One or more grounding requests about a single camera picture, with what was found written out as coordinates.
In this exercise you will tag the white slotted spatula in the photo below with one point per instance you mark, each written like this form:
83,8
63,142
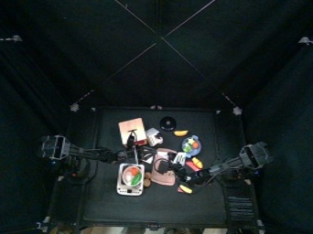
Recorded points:
179,157

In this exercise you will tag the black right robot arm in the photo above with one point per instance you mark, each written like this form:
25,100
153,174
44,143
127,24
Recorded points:
227,166

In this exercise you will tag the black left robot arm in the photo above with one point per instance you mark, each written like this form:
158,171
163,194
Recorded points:
85,151

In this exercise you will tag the yellow toy block orange streaks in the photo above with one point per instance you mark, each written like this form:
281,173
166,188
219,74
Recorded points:
186,189

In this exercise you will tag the white square card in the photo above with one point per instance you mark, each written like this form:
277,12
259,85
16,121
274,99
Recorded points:
148,159

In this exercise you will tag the brown round cookie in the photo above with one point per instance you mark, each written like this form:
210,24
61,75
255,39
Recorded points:
145,182
147,175

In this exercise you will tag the orange toy food wedge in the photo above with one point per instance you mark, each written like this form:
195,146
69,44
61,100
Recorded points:
133,171

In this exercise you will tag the yellow toy corn cob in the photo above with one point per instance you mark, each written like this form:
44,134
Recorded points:
196,163

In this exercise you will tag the silver toy appliance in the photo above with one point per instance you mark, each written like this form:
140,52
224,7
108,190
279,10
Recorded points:
153,136

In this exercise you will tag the white round plate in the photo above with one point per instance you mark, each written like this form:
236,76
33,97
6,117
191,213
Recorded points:
131,176

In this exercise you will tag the copper pink box red edge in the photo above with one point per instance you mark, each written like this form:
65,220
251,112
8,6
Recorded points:
132,126

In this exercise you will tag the green toy food piece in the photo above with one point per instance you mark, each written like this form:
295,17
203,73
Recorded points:
136,178

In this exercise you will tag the green toy vegetable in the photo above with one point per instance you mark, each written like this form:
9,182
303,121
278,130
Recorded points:
187,148

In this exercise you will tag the light blue bowl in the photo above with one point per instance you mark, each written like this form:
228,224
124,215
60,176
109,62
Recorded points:
191,143

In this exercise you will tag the orange red toy vegetable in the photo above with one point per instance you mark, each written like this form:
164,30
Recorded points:
195,145

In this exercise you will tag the white kitchen scale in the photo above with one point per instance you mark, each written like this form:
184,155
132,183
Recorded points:
129,190

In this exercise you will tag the orange yellow toy fruit slice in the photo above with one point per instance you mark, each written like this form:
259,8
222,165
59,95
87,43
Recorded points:
180,133

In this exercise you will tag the black round lid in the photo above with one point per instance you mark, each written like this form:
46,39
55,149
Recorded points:
167,123

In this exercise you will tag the grey frame middle bracket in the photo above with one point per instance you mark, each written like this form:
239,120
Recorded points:
153,107

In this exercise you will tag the grey frame corner bracket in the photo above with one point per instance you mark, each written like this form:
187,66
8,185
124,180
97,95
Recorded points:
73,107
236,110

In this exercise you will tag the silver frame clamp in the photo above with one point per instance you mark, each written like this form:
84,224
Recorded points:
305,40
14,38

